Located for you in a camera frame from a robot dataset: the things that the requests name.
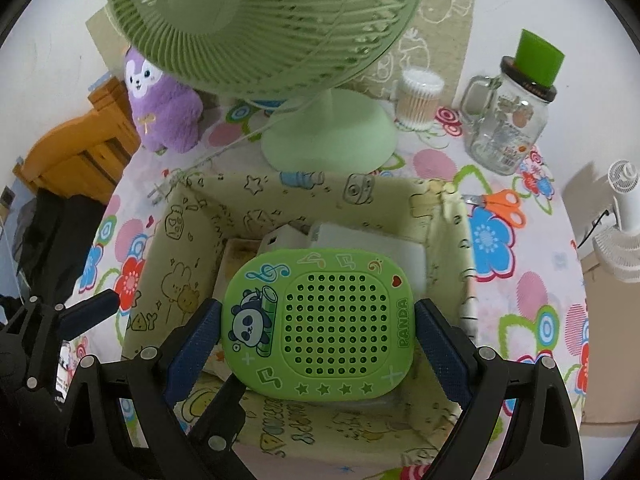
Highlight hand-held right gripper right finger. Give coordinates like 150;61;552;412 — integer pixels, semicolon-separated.
414;297;583;480

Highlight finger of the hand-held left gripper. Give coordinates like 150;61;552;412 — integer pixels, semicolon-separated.
22;289;122;391

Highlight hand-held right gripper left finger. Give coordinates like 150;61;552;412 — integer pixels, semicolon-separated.
65;297;281;480

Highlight long white box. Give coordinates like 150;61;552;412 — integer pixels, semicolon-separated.
214;237;266;306

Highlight clear white rectangular box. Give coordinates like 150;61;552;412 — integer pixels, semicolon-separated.
307;220;428;296

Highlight green panda case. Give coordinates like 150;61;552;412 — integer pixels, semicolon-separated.
220;249;418;402

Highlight white charger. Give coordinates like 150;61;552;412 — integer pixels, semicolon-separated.
257;225;311;253

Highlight yellow cartoon printed box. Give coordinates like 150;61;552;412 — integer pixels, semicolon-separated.
122;170;478;461

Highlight white printed bag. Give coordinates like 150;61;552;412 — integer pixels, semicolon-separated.
55;337;88;401

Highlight black cloth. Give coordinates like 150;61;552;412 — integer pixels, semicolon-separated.
0;187;108;311

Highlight floral tablecloth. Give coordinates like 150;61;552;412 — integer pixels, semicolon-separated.
60;80;601;480

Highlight beige door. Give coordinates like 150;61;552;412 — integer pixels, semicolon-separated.
580;255;633;426

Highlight wooden chair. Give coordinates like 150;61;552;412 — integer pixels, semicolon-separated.
12;77;143;206

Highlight orange scissors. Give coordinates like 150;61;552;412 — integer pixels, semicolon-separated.
461;189;526;228

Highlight white standing fan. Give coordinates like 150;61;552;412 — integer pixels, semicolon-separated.
592;159;640;283

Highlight purple plush toy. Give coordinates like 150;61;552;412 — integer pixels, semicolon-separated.
122;45;205;155

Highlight glass mug jar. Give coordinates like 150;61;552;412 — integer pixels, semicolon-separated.
459;55;558;177

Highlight cotton swab container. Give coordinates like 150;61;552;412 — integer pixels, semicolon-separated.
395;67;445;131

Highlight green plastic cup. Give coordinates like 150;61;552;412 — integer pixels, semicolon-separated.
515;29;567;83

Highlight cartoon printed paper sheet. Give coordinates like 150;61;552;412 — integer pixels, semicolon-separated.
85;0;483;111

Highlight green desk fan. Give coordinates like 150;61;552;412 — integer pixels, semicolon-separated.
104;0;428;177

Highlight black fan cable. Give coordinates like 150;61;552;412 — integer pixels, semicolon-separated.
575;207;613;251

